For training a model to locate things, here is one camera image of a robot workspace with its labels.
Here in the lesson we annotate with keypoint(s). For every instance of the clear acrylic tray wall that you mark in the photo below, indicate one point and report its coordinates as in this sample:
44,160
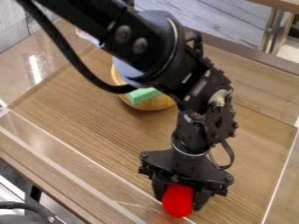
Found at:
87,188

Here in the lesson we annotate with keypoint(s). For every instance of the red plush fruit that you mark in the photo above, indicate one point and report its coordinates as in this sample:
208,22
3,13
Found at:
178,198

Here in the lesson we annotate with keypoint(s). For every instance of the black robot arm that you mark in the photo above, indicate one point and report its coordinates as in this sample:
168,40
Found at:
163,58

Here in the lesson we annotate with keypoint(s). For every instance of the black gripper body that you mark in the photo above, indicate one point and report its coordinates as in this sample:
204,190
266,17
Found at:
191,170

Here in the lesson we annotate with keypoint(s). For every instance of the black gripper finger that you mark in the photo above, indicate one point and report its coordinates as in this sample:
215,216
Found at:
202,197
159,188

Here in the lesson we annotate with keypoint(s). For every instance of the wooden bowl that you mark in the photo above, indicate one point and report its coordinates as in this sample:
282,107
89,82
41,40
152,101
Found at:
159,103

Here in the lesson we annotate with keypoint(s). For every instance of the green foam block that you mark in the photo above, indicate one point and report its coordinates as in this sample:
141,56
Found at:
141,95

